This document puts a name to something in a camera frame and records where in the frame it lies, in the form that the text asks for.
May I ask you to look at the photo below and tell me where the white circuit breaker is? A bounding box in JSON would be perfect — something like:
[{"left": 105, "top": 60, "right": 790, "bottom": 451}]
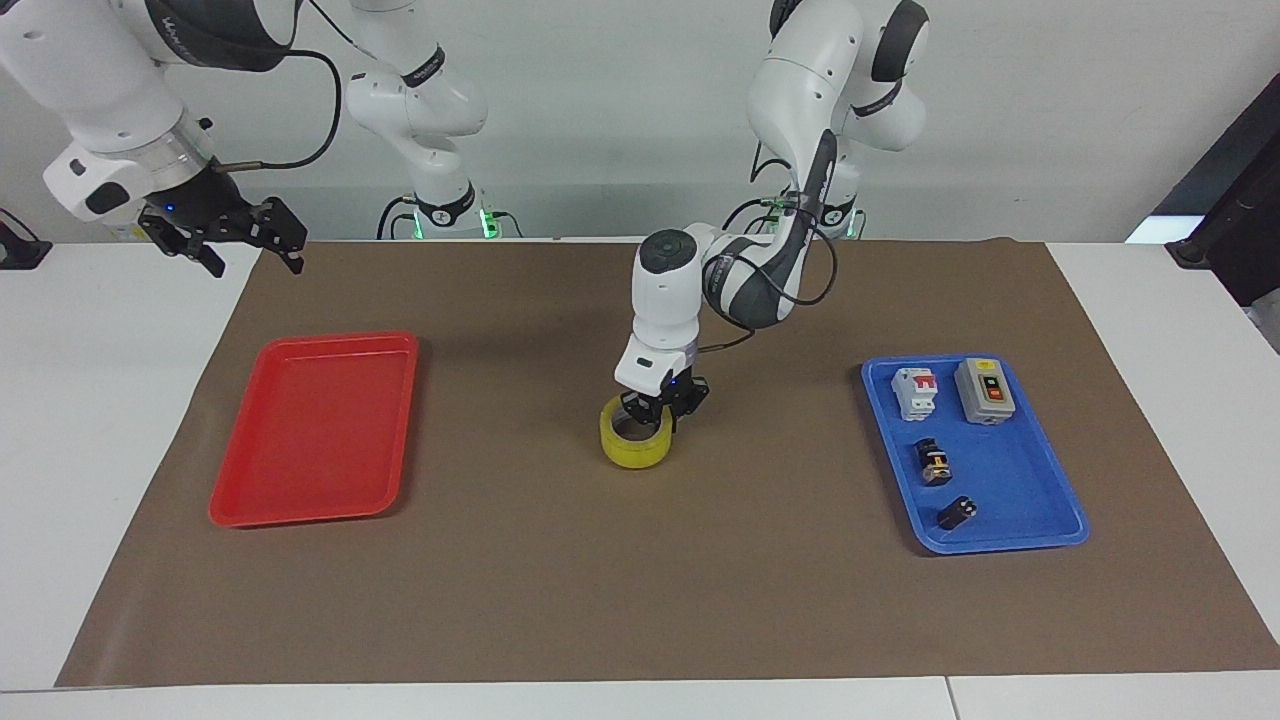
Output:
[{"left": 891, "top": 367, "right": 940, "bottom": 423}]

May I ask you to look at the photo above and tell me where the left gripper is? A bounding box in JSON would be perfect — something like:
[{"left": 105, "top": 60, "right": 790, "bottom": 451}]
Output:
[{"left": 619, "top": 368, "right": 711, "bottom": 435}]

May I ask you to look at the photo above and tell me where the grey push-button switch box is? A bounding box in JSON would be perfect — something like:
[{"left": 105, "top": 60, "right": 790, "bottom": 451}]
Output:
[{"left": 954, "top": 357, "right": 1018, "bottom": 427}]

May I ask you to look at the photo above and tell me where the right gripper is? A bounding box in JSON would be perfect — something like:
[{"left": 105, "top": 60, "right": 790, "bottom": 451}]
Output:
[{"left": 138, "top": 163, "right": 309, "bottom": 280}]

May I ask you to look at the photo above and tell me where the blue plastic tray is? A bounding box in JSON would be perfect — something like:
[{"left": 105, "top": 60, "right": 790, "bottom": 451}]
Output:
[{"left": 860, "top": 353, "right": 1091, "bottom": 556}]

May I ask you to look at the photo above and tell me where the red plastic tray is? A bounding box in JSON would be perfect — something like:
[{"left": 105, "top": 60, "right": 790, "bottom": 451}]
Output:
[{"left": 208, "top": 331, "right": 421, "bottom": 529}]

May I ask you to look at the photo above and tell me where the black stand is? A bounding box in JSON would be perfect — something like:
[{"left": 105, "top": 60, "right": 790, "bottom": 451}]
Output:
[
  {"left": 1165, "top": 72, "right": 1280, "bottom": 309},
  {"left": 0, "top": 207, "right": 53, "bottom": 271}
]

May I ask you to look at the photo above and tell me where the yellow tape roll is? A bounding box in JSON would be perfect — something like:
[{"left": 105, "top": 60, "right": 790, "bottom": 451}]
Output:
[{"left": 599, "top": 394, "right": 675, "bottom": 470}]

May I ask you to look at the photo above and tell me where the black and gold small component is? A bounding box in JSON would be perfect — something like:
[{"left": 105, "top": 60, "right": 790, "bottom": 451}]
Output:
[{"left": 915, "top": 438, "right": 954, "bottom": 488}]

